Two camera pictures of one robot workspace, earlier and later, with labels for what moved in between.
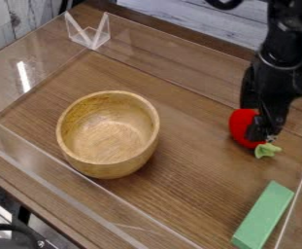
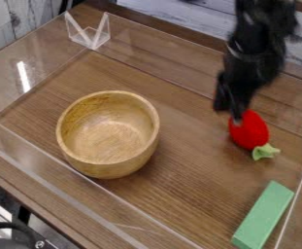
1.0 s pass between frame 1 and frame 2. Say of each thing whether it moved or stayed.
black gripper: moved
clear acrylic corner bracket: stayed
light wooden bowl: stayed
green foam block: stayed
